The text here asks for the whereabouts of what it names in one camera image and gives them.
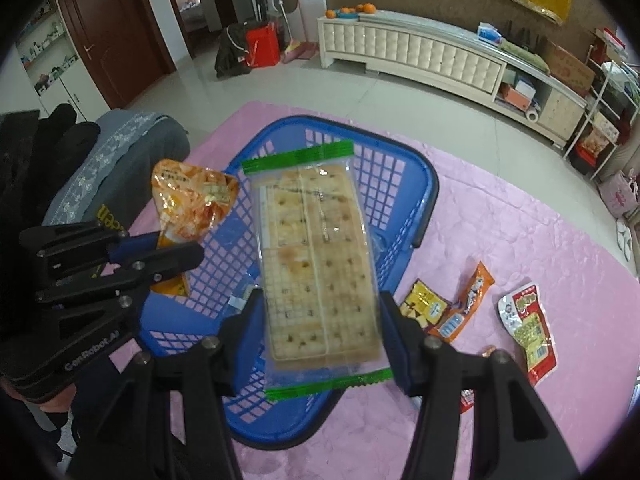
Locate orange triangular snack bag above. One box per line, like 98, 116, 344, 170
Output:
150, 157, 241, 298

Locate red yellow snack packet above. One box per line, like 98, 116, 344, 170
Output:
497, 282, 558, 386

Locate orange blue snack stick packet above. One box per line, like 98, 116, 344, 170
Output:
427, 261, 495, 342

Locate purple yellow snack packet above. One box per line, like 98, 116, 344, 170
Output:
399, 280, 449, 330

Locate green cracker pack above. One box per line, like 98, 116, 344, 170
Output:
242, 140, 392, 401

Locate red clear snack packet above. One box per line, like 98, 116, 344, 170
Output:
459, 344, 498, 414

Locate left hand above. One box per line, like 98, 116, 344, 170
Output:
1, 377, 77, 413

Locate grey chair cushion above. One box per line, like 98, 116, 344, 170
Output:
42, 108, 190, 231

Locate pink quilted table cover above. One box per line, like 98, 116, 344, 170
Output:
106, 100, 639, 480

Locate brown wooden door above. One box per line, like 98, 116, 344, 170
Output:
58, 0, 175, 108

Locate white slippers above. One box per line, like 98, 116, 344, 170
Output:
616, 218, 634, 262

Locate black bag on floor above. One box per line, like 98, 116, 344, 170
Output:
215, 23, 252, 79

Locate pink tote bag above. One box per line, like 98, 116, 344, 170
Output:
599, 170, 639, 218

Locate red shopping bag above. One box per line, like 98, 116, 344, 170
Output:
245, 22, 281, 68

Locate white metal shelf rack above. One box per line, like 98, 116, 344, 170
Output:
563, 27, 639, 181

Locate cardboard box on cabinet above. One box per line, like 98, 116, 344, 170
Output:
540, 41, 596, 98

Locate oranges on cabinet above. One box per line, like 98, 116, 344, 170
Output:
326, 3, 378, 20

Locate cream TV cabinet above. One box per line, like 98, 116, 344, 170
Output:
317, 10, 586, 148

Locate tissue pack on cabinet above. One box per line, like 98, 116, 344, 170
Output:
477, 22, 502, 47

